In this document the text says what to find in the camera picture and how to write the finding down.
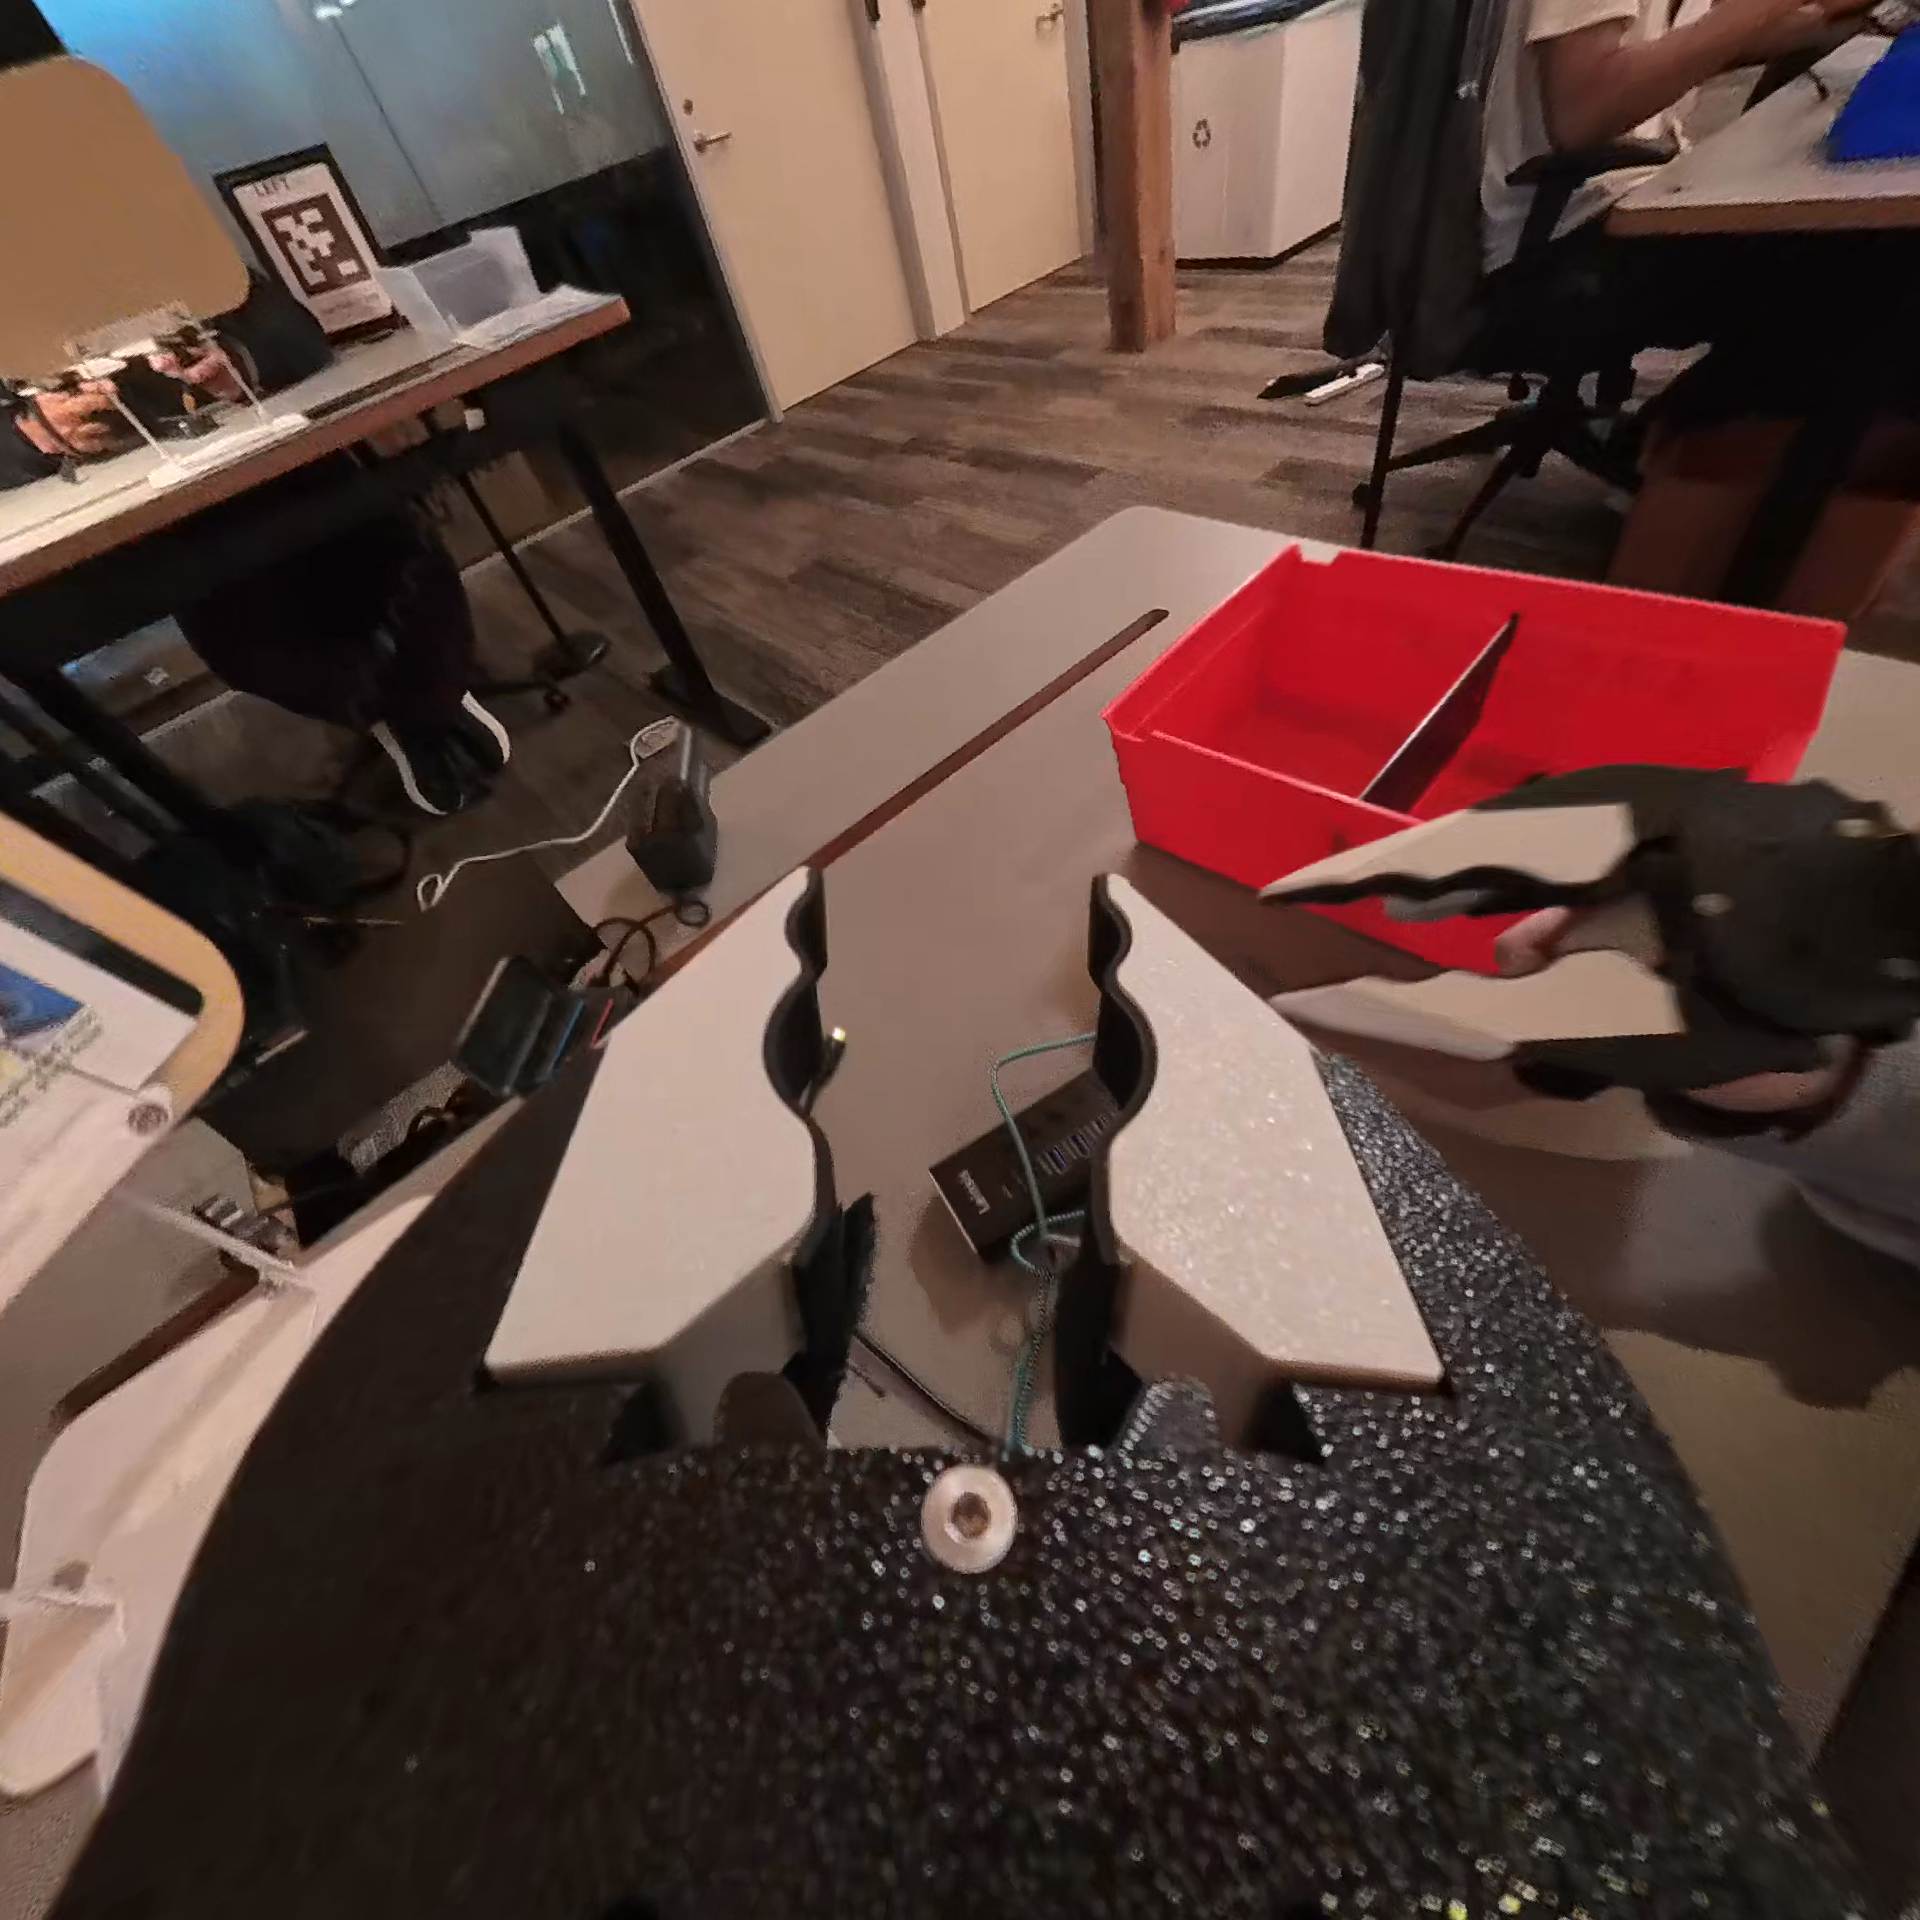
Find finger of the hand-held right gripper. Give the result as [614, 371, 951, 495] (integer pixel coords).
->
[1273, 905, 1694, 1065]
[1258, 794, 1651, 923]

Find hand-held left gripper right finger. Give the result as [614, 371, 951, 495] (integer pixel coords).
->
[1051, 872, 1445, 1449]

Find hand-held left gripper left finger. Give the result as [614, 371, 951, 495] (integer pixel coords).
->
[482, 866, 880, 1449]

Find black usb hub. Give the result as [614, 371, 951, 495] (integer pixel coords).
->
[928, 1070, 1118, 1262]

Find teal braided usb cable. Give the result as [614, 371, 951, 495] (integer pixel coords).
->
[989, 1033, 1105, 1449]

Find person's right forearm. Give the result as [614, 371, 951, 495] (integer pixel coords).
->
[1725, 1035, 1920, 1275]

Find black charger box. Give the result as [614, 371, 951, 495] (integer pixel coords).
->
[449, 950, 614, 1097]

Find red plastic bin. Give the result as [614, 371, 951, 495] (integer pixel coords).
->
[1105, 541, 1848, 972]

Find grey power adapter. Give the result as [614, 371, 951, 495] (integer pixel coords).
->
[629, 748, 719, 886]

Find black office chair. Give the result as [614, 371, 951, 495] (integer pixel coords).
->
[1350, 142, 1714, 549]

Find printed instruction board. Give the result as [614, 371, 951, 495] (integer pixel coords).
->
[0, 810, 246, 1308]

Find clear plastic storage box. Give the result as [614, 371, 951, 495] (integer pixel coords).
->
[0, 1187, 499, 1803]

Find dark jacket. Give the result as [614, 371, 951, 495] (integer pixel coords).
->
[1327, 0, 1517, 377]

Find wood-edged table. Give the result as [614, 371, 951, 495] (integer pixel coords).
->
[1604, 27, 1920, 242]

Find white recycling cabinet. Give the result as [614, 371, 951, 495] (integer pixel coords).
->
[1172, 0, 1359, 269]

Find wooden pillar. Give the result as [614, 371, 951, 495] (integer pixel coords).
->
[1087, 0, 1179, 353]

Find blue object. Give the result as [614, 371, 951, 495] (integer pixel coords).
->
[1821, 59, 1920, 162]

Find wood-edged desk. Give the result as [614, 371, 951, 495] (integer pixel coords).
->
[0, 294, 774, 753]

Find white door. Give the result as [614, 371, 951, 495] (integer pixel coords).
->
[877, 0, 1098, 337]
[633, 0, 917, 413]

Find small clear plastic boxes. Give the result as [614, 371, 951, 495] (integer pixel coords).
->
[375, 225, 543, 326]

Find black framed marker sign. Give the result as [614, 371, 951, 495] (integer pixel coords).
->
[213, 142, 399, 337]

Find white cable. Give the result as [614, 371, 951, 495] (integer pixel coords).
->
[417, 720, 677, 909]

